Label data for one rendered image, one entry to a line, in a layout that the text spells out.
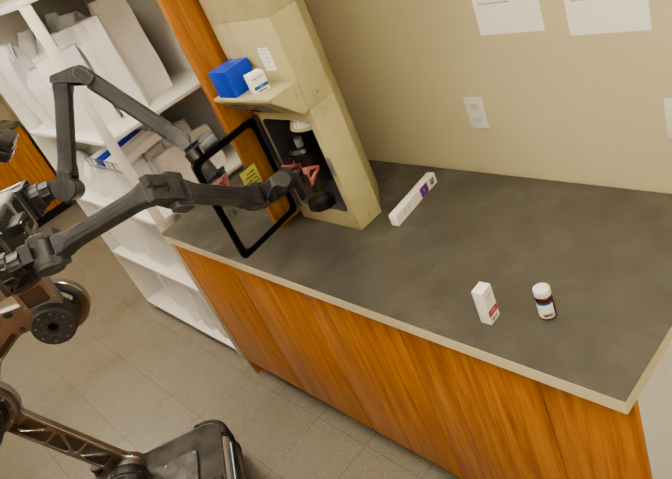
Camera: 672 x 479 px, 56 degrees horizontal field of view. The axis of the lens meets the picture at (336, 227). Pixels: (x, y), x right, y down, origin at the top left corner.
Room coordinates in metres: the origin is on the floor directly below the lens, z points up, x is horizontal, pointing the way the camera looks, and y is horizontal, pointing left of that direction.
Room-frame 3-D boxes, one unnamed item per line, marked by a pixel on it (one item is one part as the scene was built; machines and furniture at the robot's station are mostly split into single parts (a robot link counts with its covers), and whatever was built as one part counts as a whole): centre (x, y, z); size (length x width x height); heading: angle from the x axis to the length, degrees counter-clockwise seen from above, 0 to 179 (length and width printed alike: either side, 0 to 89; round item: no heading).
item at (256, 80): (1.92, 0.03, 1.54); 0.05 x 0.05 x 0.06; 17
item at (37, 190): (2.09, 0.86, 1.45); 0.09 x 0.08 x 0.12; 2
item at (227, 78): (2.02, 0.10, 1.56); 0.10 x 0.10 x 0.09; 32
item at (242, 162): (2.01, 0.22, 1.19); 0.30 x 0.01 x 0.40; 129
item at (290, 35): (2.06, -0.10, 1.33); 0.32 x 0.25 x 0.77; 32
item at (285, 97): (1.96, 0.06, 1.46); 0.32 x 0.11 x 0.10; 32
